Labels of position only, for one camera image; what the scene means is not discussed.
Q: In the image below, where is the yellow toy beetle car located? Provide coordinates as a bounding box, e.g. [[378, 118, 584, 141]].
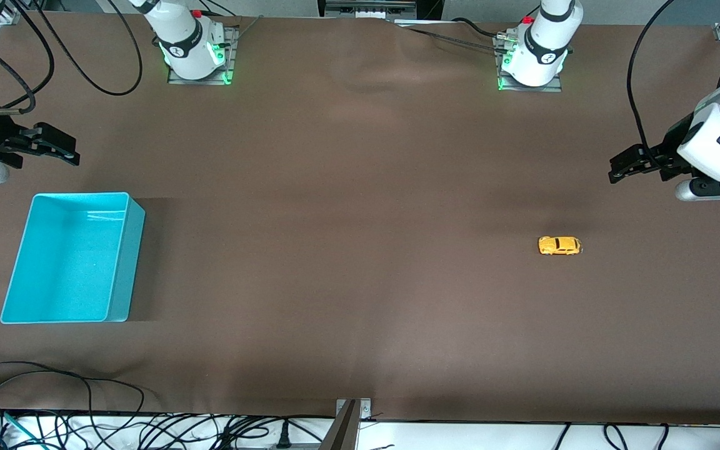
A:
[[538, 236, 584, 257]]

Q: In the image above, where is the turquoise plastic bin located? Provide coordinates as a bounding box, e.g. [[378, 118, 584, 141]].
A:
[[0, 192, 146, 324]]

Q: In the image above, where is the brown table cloth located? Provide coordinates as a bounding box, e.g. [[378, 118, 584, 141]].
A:
[[0, 12, 720, 426]]

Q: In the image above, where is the dark equipment rack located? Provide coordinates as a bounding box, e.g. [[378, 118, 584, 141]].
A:
[[318, 0, 445, 21]]

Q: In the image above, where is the metal clamp plate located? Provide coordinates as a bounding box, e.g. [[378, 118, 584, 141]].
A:
[[335, 398, 372, 421]]

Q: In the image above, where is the grey power strip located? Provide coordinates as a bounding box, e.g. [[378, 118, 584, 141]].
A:
[[222, 441, 336, 450]]

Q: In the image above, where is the thick braided black cable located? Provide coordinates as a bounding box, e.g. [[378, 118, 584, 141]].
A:
[[0, 0, 54, 116]]

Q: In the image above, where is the thin black cable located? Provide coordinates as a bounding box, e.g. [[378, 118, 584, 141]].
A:
[[627, 0, 676, 157], [19, 0, 144, 96]]

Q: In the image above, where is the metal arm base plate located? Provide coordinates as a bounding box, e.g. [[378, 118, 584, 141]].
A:
[[167, 26, 240, 85], [493, 34, 564, 93]]

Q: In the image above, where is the black base cable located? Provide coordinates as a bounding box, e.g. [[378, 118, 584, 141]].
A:
[[454, 17, 526, 39]]

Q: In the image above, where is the black looped floor cable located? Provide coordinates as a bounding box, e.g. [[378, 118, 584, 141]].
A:
[[0, 361, 146, 432]]

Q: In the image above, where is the grey base cable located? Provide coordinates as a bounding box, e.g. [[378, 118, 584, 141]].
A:
[[397, 24, 499, 49], [234, 15, 265, 39]]

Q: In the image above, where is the teal cable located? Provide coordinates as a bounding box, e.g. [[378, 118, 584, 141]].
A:
[[0, 406, 48, 450]]

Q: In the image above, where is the grey metal post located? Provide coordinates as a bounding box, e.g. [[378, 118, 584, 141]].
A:
[[321, 400, 359, 450]]

